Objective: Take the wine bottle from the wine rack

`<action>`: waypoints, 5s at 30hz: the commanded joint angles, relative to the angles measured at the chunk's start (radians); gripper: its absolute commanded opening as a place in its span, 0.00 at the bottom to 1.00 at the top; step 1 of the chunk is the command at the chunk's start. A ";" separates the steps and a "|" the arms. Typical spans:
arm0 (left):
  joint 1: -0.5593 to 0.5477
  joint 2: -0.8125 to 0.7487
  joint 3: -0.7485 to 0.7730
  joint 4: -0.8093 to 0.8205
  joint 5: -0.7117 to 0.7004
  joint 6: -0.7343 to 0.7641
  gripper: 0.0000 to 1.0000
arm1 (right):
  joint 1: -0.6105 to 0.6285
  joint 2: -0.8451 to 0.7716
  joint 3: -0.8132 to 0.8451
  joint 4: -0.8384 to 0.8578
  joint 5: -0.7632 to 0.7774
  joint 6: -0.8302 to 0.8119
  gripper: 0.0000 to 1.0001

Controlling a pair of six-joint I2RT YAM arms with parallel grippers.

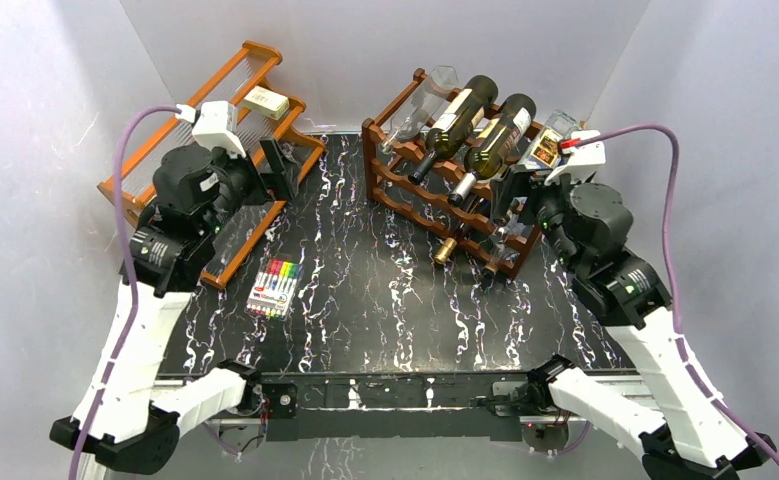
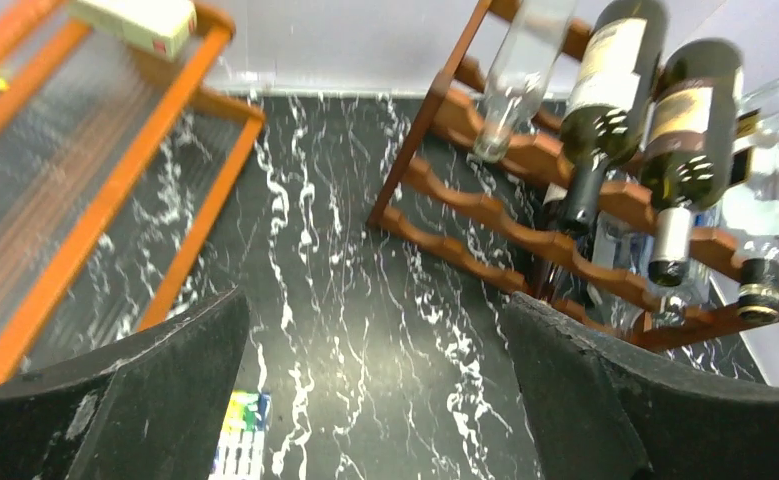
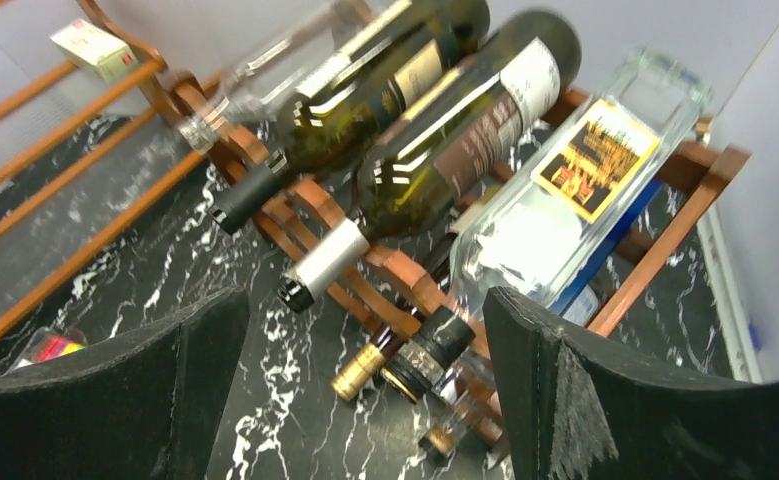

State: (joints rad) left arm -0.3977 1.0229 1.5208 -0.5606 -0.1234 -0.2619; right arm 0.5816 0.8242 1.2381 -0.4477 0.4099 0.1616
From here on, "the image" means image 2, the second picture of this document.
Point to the colourful marker pen pack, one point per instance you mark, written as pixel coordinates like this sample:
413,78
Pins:
240,450

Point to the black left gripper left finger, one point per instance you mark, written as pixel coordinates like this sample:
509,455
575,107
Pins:
149,406

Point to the clear glass bottle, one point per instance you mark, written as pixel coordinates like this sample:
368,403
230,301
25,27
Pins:
520,73

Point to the green wine bottle brown label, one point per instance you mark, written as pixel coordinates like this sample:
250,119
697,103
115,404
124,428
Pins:
689,152

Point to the dark wooden wine rack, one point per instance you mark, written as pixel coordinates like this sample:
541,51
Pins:
536,159

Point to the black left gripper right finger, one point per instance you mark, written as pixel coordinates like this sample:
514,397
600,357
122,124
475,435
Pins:
601,408

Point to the dark green wine bottle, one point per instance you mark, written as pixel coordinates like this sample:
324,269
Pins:
606,110

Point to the orange wooden shelf rack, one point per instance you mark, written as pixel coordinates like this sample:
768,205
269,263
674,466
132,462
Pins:
115,165

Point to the cream cardboard box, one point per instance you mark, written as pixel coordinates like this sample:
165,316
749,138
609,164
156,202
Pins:
158,27

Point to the clear bottle blue label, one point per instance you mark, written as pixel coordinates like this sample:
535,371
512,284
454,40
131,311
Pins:
618,246

